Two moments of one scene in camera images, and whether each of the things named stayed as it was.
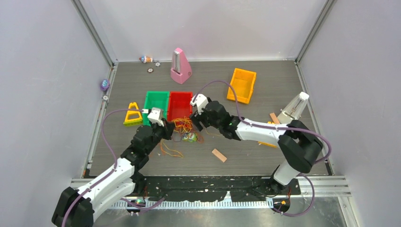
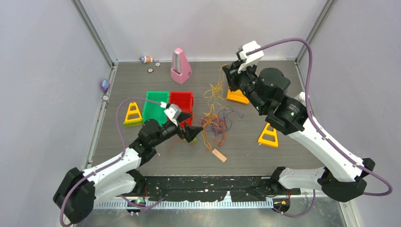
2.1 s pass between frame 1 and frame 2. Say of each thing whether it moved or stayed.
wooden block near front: stayed
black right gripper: moved
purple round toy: stayed
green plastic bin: stayed
